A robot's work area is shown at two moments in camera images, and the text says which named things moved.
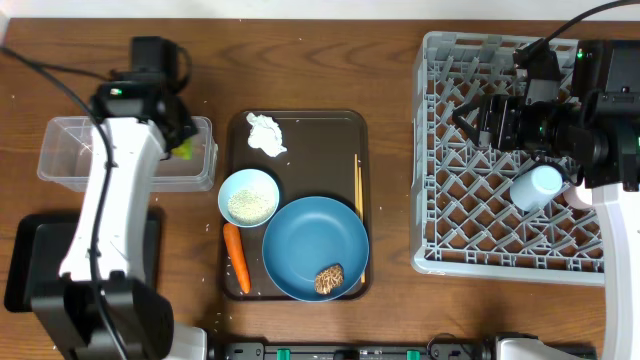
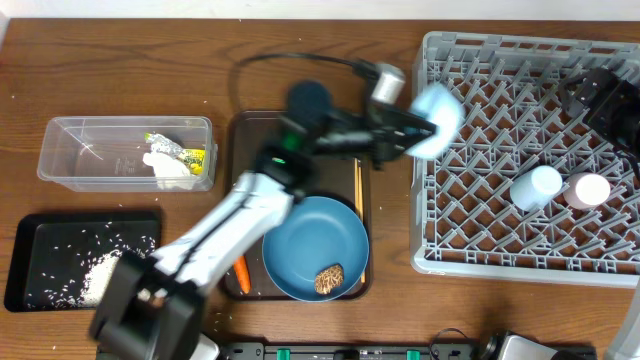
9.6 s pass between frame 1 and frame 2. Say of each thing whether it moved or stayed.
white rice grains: moved
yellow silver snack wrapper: moved
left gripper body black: moved
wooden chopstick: stayed
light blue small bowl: moved
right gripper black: moved
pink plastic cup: stayed
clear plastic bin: stayed
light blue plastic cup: stayed
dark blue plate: stayed
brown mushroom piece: stayed
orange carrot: stayed
